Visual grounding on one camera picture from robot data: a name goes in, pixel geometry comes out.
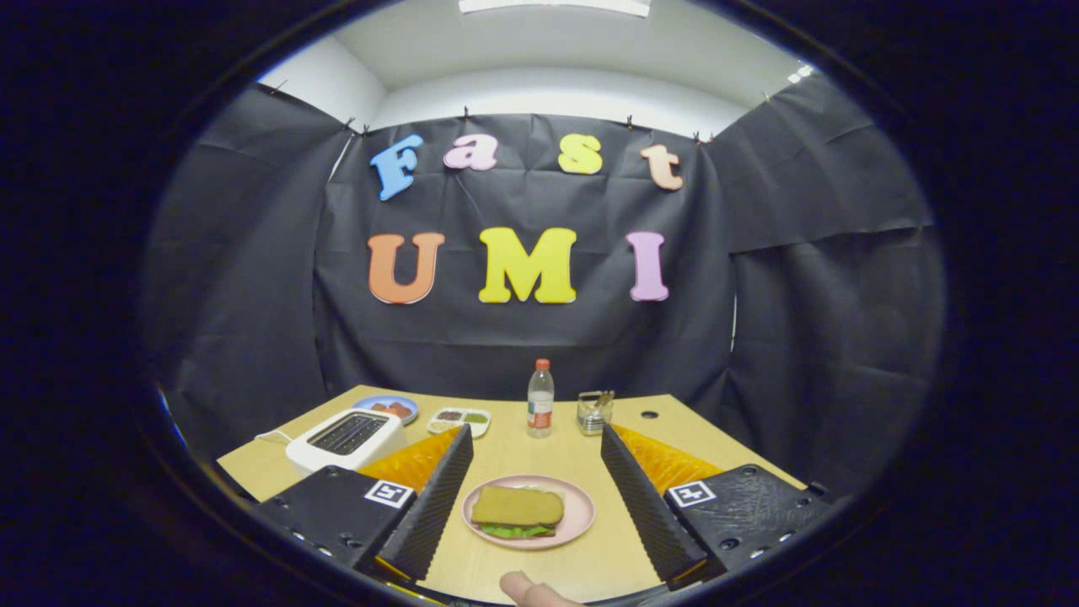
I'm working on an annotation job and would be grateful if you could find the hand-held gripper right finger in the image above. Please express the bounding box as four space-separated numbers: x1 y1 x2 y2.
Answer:
599 422 833 591

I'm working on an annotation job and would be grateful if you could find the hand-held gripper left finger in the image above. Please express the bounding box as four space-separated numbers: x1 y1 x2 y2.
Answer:
251 423 475 583

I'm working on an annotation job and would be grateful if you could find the brown toasted bread slice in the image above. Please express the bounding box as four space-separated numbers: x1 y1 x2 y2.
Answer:
470 485 566 528

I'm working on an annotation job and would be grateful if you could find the green lettuce leaf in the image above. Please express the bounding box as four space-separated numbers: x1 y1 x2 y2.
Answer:
480 482 559 540

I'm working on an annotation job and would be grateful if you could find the pink round plate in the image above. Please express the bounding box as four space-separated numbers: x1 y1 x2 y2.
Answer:
461 475 597 551

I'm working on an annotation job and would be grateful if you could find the white divided tray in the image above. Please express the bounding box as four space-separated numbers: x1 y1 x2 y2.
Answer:
427 408 492 439

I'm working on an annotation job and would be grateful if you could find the blue round plate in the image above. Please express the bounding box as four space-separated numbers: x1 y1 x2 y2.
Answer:
352 395 420 426

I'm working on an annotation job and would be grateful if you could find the white toaster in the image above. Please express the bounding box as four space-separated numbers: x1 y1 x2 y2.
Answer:
285 408 409 480

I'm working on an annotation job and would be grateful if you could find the clear plastic water bottle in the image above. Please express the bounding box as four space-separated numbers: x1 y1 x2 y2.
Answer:
527 358 556 438

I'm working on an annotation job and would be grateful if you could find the black backdrop cloth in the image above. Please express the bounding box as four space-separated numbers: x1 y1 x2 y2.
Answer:
142 76 945 498

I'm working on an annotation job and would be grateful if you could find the ceiling light panel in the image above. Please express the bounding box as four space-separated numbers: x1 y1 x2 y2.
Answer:
458 0 652 18

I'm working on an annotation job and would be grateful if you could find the metal wire basket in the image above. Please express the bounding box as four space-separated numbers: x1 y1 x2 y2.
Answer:
577 390 616 436

